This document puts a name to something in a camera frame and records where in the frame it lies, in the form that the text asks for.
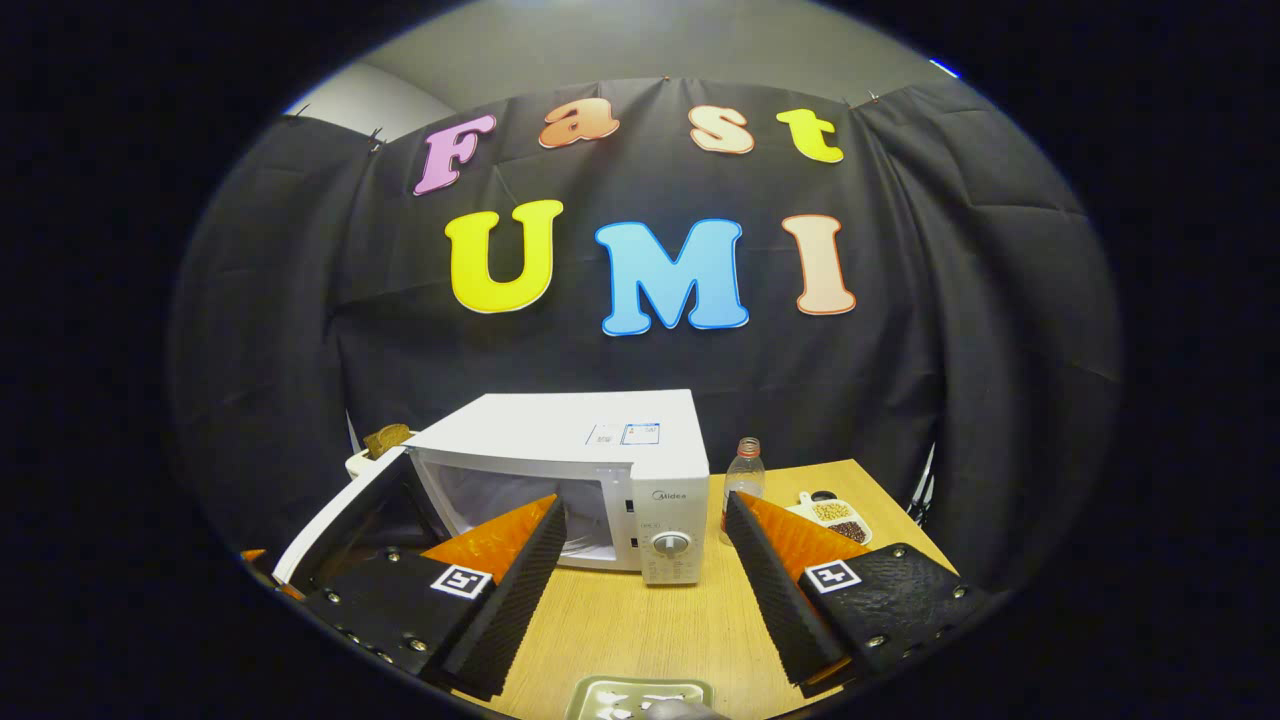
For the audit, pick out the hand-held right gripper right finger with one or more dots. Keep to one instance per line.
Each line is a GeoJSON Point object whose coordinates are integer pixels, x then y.
{"type": "Point", "coordinates": [770, 610]}

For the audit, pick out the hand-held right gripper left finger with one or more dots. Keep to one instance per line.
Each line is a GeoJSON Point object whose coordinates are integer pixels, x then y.
{"type": "Point", "coordinates": [520, 600]}

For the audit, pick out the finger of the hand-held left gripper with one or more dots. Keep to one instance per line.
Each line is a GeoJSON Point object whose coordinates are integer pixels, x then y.
{"type": "Point", "coordinates": [262, 565]}

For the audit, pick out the pale green food tray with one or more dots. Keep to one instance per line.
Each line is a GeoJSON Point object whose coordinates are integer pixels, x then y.
{"type": "Point", "coordinates": [590, 692]}

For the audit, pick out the white microwave oven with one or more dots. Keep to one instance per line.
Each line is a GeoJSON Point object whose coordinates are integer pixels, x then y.
{"type": "Point", "coordinates": [560, 430]}

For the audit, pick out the white divided tray with beans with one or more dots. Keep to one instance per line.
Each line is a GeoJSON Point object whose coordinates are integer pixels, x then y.
{"type": "Point", "coordinates": [835, 515]}

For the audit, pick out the clear plastic bottle red label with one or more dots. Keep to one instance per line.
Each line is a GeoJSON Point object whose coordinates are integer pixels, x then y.
{"type": "Point", "coordinates": [742, 480]}

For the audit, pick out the white toaster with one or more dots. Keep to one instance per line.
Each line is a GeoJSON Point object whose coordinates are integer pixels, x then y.
{"type": "Point", "coordinates": [362, 464]}

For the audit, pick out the brown bread slice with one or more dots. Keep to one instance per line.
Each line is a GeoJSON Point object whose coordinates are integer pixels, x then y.
{"type": "Point", "coordinates": [385, 438]}

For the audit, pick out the black backdrop cloth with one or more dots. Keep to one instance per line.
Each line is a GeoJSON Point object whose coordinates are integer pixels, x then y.
{"type": "Point", "coordinates": [950, 300]}

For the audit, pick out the ceiling light panel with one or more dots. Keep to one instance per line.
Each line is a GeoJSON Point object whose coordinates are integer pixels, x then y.
{"type": "Point", "coordinates": [946, 68]}

